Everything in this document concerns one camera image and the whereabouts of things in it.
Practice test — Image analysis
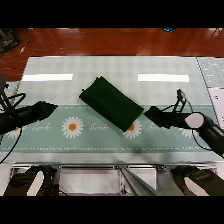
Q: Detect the silver frame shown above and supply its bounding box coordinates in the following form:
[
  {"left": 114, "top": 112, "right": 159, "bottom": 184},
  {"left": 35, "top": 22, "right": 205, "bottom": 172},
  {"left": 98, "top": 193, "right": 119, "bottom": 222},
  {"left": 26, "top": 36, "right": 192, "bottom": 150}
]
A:
[{"left": 9, "top": 161, "right": 218, "bottom": 197}]

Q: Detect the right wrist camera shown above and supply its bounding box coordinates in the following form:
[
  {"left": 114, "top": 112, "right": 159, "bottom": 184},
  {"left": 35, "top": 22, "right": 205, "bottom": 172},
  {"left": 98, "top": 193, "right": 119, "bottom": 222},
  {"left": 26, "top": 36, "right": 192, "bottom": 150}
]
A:
[{"left": 162, "top": 88, "right": 188, "bottom": 114}]

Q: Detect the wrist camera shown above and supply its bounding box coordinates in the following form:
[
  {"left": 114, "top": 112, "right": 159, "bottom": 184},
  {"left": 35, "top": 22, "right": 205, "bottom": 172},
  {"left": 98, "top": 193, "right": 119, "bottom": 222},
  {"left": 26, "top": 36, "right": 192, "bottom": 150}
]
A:
[
  {"left": 162, "top": 88, "right": 188, "bottom": 114},
  {"left": 0, "top": 75, "right": 27, "bottom": 111}
]

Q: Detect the black cable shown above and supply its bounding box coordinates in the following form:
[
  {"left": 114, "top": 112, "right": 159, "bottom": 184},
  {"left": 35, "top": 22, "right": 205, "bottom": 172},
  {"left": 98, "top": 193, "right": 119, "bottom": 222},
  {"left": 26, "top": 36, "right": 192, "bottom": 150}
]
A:
[
  {"left": 0, "top": 125, "right": 24, "bottom": 165},
  {"left": 185, "top": 99, "right": 224, "bottom": 159}
]

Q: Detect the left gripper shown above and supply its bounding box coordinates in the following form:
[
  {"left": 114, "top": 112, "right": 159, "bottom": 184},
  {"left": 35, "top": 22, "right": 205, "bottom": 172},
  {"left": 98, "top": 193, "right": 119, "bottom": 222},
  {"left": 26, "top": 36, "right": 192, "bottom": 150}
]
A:
[{"left": 20, "top": 100, "right": 59, "bottom": 122}]

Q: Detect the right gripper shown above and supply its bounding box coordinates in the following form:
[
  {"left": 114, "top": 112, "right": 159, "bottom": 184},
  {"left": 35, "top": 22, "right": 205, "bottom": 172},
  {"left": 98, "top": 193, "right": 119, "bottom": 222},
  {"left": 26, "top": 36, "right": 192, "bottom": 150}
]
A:
[{"left": 143, "top": 105, "right": 188, "bottom": 130}]

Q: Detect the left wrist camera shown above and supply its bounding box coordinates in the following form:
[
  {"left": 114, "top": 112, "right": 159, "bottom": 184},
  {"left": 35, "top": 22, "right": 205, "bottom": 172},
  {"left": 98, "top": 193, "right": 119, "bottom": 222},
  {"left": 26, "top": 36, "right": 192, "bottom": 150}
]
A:
[{"left": 0, "top": 75, "right": 27, "bottom": 111}]

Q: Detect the dark green garment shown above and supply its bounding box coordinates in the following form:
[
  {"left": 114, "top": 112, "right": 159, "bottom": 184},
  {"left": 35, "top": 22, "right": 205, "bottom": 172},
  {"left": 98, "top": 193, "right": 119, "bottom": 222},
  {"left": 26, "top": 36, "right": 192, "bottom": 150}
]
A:
[{"left": 78, "top": 76, "right": 145, "bottom": 133}]

